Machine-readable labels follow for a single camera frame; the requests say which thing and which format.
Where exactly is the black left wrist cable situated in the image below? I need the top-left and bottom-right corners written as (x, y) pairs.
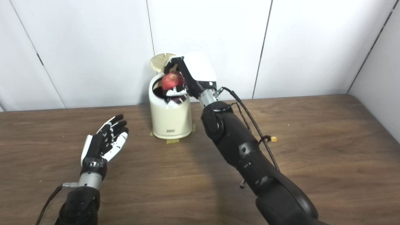
top-left (35, 183), bottom-right (80, 225)

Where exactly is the cream round bin lid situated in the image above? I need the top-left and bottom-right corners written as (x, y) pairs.
top-left (150, 53), bottom-right (177, 74)

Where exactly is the cream-colored round bin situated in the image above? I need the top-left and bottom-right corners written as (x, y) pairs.
top-left (148, 73), bottom-right (193, 140)

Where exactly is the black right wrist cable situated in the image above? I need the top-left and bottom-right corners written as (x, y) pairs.
top-left (214, 87), bottom-right (280, 171)

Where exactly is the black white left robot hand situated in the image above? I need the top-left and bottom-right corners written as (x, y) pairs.
top-left (80, 114), bottom-right (129, 181)

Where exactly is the red apple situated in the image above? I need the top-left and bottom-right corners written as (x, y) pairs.
top-left (162, 71), bottom-right (185, 91)

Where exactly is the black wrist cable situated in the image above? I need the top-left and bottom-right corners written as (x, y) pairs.
top-left (35, 183), bottom-right (80, 225)
top-left (214, 87), bottom-right (280, 171)

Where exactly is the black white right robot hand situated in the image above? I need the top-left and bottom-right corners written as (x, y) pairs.
top-left (163, 52), bottom-right (218, 103)

